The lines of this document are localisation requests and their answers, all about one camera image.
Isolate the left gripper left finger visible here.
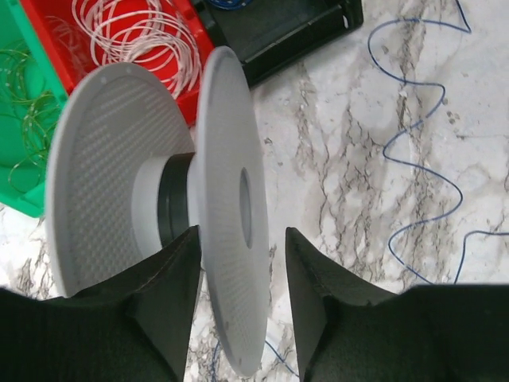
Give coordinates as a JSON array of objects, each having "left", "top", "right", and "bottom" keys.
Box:
[{"left": 1, "top": 227, "right": 201, "bottom": 381}]

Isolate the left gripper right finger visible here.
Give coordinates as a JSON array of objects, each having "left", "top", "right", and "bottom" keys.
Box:
[{"left": 286, "top": 228, "right": 508, "bottom": 381}]

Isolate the grey plastic cable spool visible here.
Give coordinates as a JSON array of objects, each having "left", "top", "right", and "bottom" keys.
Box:
[{"left": 45, "top": 46, "right": 270, "bottom": 376}]

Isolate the black plastic bin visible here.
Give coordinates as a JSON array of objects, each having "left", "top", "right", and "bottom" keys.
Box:
[{"left": 192, "top": 0, "right": 363, "bottom": 87}]

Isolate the green plastic bin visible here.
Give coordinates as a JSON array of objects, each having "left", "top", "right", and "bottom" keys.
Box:
[{"left": 1, "top": 1, "right": 67, "bottom": 217}]

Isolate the red plastic bin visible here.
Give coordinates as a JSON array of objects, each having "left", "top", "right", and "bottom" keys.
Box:
[{"left": 21, "top": 1, "right": 213, "bottom": 125}]

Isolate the green coiled cable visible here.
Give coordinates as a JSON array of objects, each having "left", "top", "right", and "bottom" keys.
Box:
[{"left": 0, "top": 43, "right": 63, "bottom": 196}]

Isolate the white coiled cable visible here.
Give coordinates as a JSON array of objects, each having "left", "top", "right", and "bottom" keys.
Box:
[{"left": 45, "top": 0, "right": 202, "bottom": 96}]

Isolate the blue coiled cable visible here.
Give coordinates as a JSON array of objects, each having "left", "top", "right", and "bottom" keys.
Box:
[{"left": 204, "top": 0, "right": 255, "bottom": 12}]

